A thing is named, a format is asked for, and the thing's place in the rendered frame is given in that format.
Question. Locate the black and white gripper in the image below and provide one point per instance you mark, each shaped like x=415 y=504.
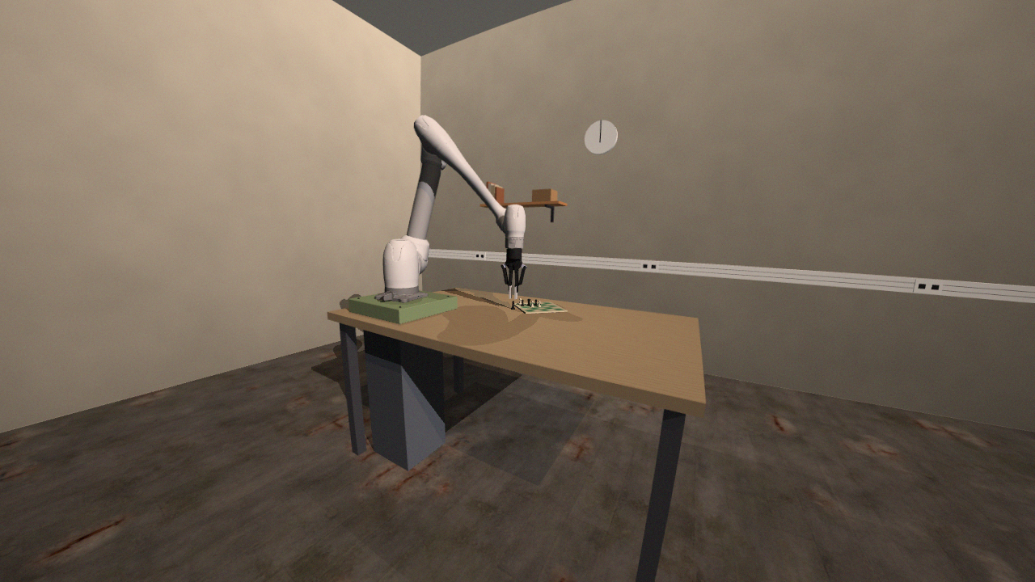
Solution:
x=513 y=262

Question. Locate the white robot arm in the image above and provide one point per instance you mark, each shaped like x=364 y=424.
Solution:
x=406 y=258

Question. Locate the green and cream chessboard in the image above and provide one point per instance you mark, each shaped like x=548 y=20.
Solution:
x=546 y=307

